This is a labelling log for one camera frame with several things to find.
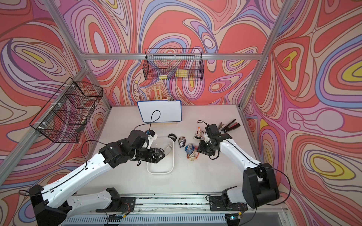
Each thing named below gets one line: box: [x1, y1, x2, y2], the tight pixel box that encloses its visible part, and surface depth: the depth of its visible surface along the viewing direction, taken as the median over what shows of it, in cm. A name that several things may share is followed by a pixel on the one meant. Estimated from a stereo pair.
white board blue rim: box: [137, 99, 183, 123], surface depth 95 cm
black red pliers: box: [221, 118, 241, 133], surface depth 107 cm
